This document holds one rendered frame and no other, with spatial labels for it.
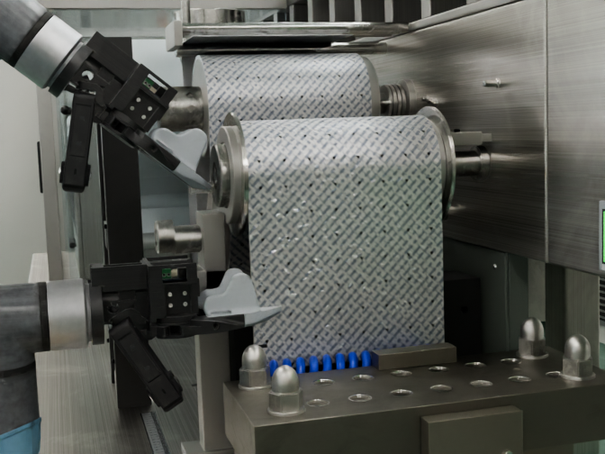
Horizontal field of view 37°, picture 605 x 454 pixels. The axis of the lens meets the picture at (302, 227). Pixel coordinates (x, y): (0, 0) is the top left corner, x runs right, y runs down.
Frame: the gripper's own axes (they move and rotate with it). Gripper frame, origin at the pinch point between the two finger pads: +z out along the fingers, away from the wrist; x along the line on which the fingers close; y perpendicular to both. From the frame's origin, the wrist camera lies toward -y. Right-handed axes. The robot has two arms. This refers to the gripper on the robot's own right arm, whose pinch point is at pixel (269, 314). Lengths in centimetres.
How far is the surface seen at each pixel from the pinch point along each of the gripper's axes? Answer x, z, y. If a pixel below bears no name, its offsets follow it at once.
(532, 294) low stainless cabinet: 376, 246, -82
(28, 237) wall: 556, -43, -48
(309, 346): -0.3, 4.5, -4.1
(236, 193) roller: 0.6, -3.2, 14.1
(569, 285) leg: 13.1, 46.8, -2.4
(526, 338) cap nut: -7.6, 28.4, -3.8
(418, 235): -0.3, 18.4, 8.0
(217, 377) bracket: 7.8, -5.1, -8.9
